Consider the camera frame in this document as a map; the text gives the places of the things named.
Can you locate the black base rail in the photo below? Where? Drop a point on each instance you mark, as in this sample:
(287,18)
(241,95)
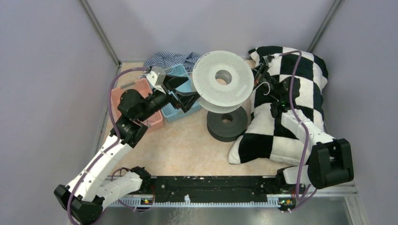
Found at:
(214,189)

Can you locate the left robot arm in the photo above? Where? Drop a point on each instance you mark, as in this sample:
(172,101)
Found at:
(87,195)

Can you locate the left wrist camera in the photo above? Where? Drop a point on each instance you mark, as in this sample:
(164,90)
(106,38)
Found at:
(155,77)

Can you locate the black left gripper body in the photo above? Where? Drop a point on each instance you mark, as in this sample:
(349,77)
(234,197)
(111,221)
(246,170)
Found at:
(171,98)

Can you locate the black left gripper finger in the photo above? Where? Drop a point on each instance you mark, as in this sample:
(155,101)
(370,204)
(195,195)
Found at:
(185,101)
(171,83)

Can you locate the pink perforated plastic basket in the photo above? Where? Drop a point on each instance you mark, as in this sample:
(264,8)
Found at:
(130,99)

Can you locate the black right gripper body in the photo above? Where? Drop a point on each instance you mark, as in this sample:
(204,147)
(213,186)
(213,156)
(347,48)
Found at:
(259,76)

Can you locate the grey cable spool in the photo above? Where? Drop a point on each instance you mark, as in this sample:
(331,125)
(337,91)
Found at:
(223,80)

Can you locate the blue white striped cloth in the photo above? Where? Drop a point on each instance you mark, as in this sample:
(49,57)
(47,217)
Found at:
(166,60)

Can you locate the black cable spool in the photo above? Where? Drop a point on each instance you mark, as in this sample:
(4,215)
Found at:
(227,127)

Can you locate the blue perforated plastic basket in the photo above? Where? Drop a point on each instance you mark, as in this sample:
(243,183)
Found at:
(169,112)

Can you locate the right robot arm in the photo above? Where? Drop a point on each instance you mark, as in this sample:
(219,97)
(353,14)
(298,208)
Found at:
(326,161)

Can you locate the black white checkered pillow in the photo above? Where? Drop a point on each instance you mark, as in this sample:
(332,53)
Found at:
(290,139)

